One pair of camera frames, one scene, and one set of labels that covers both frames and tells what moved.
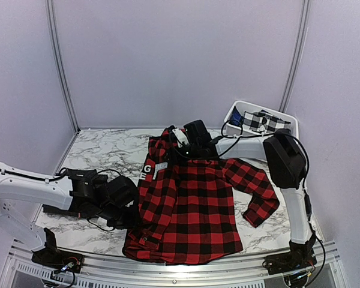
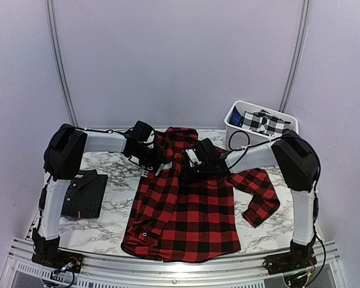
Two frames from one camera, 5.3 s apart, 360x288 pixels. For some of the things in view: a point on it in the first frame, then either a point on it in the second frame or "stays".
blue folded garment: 236,119 stays
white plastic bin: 234,130 stays
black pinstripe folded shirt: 88,193 stays
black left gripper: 132,221 → 156,159
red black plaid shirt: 186,212 stays
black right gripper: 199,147 → 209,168
